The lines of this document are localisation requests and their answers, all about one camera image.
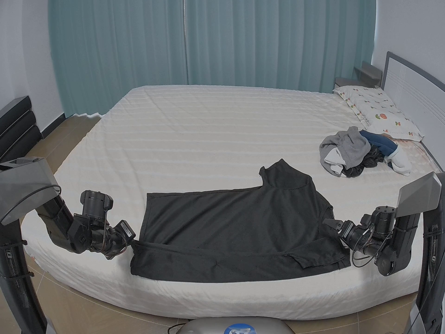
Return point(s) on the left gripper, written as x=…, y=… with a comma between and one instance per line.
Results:
x=121, y=237

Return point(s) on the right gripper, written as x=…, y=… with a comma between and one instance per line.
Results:
x=354, y=238

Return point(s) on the black T-shirt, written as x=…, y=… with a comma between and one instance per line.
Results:
x=226, y=228

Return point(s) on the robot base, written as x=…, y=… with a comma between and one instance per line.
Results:
x=208, y=327

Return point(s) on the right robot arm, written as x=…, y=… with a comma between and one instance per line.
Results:
x=420, y=193

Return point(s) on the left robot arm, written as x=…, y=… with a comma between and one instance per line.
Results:
x=21, y=193

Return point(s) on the pile of clothes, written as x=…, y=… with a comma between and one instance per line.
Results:
x=347, y=148

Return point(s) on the bed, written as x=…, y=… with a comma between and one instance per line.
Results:
x=208, y=134

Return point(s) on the white printed pillow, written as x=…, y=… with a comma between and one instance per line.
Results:
x=379, y=110

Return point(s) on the black chest of drawers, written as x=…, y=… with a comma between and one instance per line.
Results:
x=17, y=127

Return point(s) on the grey bedside table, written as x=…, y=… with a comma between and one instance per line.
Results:
x=368, y=70

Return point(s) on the blue-green curtain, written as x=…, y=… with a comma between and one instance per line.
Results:
x=118, y=40
x=278, y=30

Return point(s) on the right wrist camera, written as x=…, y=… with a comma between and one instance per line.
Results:
x=366, y=220

